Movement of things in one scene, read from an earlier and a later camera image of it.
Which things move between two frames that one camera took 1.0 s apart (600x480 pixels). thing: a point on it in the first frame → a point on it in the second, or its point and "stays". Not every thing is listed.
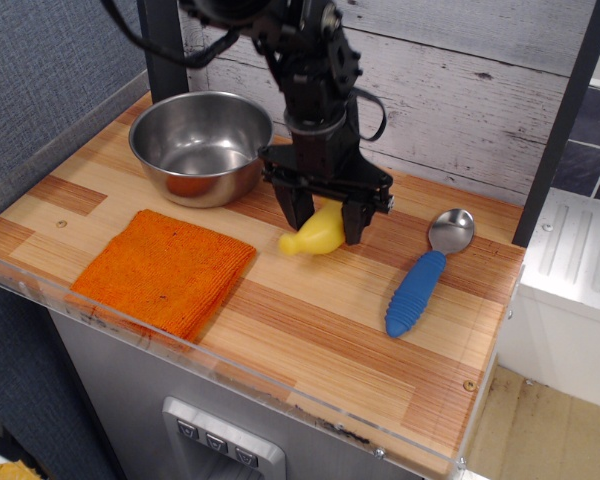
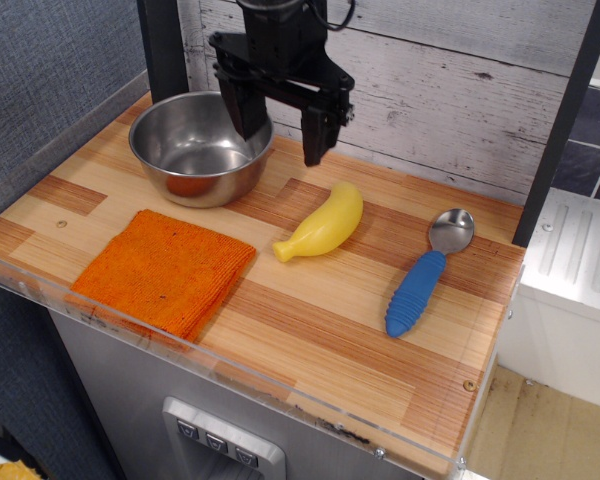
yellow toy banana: (321, 232) stays
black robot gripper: (328, 162) → (284, 52)
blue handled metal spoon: (449, 231) stays
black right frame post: (564, 121) stays
